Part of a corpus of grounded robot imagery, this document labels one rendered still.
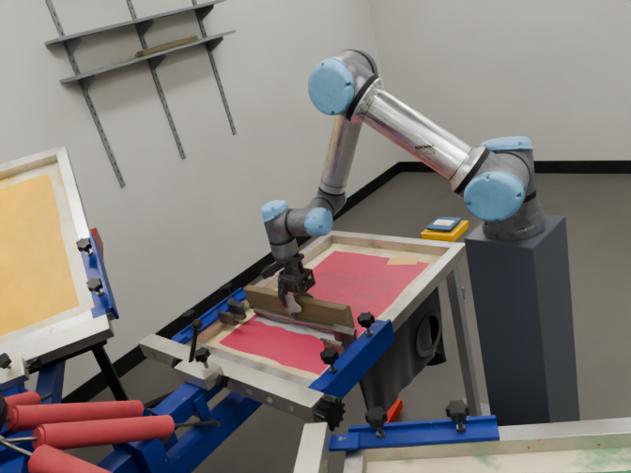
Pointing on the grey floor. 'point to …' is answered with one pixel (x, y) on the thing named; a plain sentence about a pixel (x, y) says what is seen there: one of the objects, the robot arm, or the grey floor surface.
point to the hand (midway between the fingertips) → (297, 311)
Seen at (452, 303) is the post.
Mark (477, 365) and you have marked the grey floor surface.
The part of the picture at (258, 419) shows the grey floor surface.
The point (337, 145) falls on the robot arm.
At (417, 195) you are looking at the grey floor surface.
